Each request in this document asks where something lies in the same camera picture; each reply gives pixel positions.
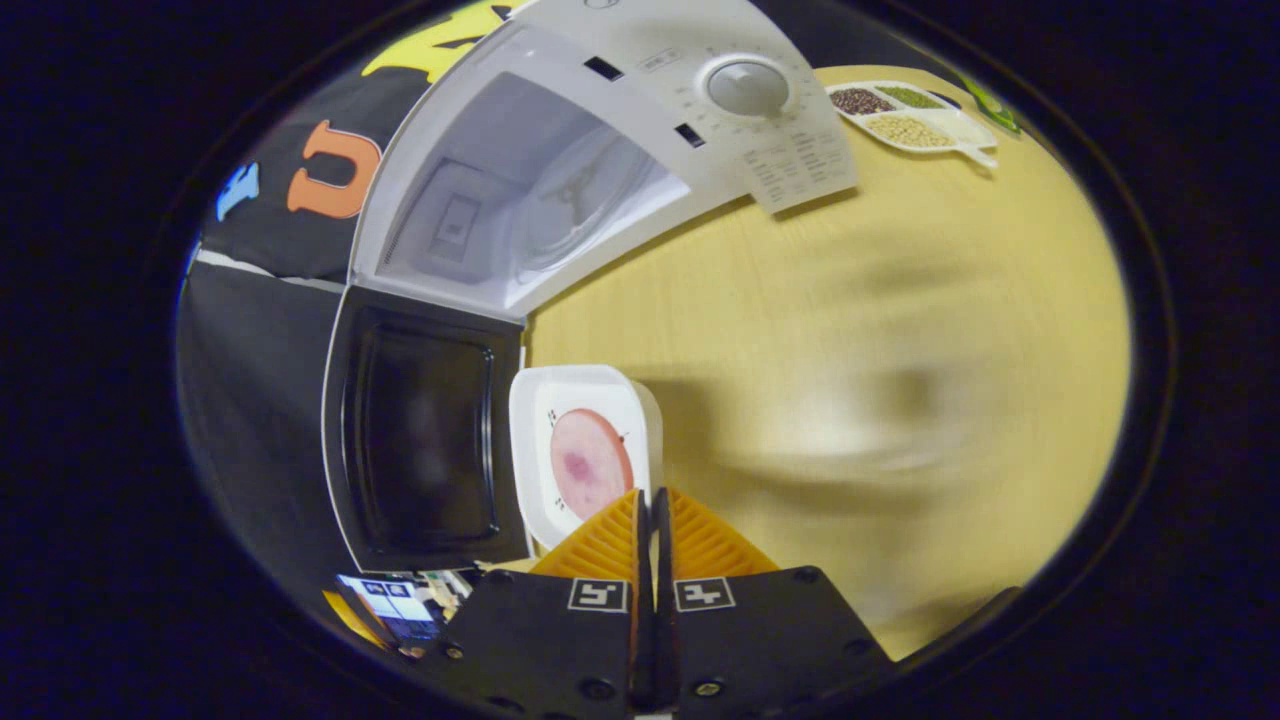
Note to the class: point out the white divided dish of beans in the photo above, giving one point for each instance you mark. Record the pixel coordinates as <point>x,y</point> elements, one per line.
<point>915,120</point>

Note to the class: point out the lit computer screen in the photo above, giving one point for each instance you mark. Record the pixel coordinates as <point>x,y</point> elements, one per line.
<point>395,605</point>

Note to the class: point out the white plate with ham slice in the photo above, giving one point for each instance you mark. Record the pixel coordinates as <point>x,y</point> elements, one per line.
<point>585,450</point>

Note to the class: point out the green drink bottle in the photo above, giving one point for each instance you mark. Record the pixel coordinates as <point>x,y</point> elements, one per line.
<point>990,105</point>

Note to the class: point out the white microwave oven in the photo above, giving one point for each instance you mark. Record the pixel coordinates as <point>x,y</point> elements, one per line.
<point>470,150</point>

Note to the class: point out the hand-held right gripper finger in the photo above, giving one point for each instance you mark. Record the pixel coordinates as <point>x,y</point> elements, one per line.
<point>646,620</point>
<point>665,620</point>

